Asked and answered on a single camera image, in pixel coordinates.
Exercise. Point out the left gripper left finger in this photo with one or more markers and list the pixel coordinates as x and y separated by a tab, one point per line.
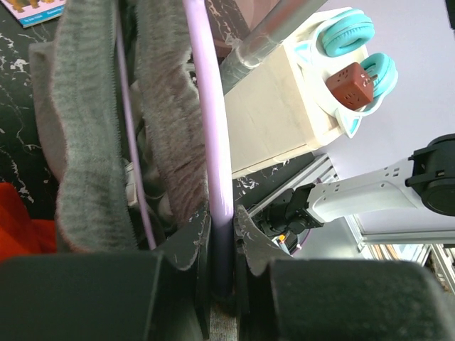
141	295

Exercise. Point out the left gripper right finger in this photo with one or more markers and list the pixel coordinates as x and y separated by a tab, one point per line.
283	298

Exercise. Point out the lilac plastic hanger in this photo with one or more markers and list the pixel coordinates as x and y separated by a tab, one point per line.
209	124

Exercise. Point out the orange shorts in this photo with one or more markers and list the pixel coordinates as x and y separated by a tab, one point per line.
21	235

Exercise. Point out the grey shorts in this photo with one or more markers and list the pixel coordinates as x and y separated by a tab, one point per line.
78	127

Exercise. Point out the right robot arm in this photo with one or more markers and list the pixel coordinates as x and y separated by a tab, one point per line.
425	179

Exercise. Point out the cream white storage box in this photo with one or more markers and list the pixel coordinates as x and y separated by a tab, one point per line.
271	113

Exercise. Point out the brown cube power socket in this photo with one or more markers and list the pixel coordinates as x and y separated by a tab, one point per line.
351	86

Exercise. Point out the teal cat-ear headphones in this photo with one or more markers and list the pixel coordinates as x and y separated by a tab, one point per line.
334	44

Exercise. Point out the right rack upright pole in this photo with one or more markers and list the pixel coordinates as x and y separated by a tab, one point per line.
276	26

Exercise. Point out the children's picture book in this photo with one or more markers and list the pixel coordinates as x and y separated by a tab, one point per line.
33	12

